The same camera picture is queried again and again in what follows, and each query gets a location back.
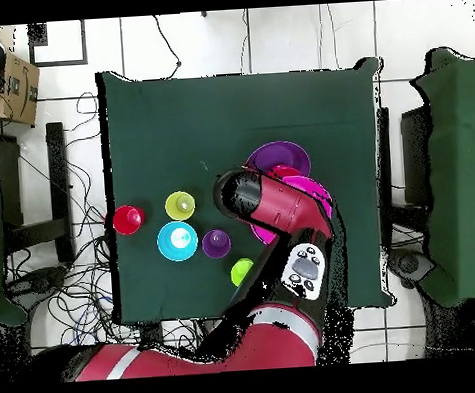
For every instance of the small crimson bowl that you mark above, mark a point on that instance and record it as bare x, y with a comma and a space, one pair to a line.
286, 170

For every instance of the purple cup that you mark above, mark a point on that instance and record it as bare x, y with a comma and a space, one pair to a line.
212, 246

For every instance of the large purple bowl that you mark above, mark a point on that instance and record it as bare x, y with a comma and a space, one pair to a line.
277, 154

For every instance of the large pink bowl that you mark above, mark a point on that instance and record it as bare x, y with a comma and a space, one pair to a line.
313, 190

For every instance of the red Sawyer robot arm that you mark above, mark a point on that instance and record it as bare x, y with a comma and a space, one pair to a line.
282, 205

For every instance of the yellow cup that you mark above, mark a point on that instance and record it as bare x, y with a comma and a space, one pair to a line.
174, 208

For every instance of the green cup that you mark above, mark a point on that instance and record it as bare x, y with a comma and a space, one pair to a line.
240, 272

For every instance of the small light blue bowl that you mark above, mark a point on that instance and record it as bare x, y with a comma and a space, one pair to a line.
172, 244

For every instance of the dark green table cloth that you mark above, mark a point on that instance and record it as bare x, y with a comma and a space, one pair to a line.
176, 120

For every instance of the red cup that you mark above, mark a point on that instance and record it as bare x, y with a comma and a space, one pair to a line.
125, 221

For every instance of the black stand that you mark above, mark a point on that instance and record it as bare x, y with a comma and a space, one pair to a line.
58, 175
415, 153

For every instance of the cardboard box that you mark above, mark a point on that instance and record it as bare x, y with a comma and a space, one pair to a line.
14, 90

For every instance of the black pedestal leg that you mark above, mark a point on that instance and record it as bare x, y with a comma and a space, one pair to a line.
42, 278
410, 264

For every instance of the black floor frame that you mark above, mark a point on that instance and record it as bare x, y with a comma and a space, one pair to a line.
59, 64

